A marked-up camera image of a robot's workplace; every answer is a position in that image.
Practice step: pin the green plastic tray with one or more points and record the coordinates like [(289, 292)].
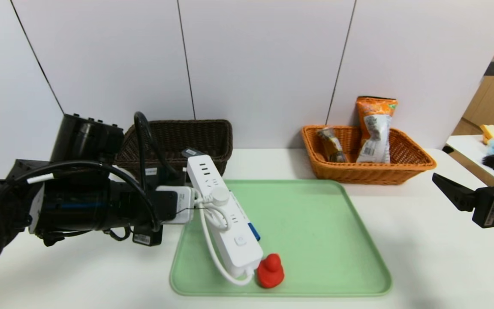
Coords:
[(324, 249)]

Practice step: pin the blue whiteboard marker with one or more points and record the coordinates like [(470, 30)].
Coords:
[(254, 231)]

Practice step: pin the white side table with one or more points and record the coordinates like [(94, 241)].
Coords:
[(465, 150)]

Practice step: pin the red rubber duck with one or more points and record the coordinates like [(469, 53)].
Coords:
[(270, 272)]

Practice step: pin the dark brown wicker basket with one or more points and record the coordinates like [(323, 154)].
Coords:
[(212, 137)]

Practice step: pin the orange snack bag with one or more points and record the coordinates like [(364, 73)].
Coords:
[(375, 128)]

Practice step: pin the orange wicker basket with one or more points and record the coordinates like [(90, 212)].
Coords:
[(358, 174)]

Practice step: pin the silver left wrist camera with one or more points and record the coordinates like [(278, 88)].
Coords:
[(185, 206)]

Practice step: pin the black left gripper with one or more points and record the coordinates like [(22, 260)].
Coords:
[(149, 236)]

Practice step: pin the brown snack bar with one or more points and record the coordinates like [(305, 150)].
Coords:
[(332, 143)]

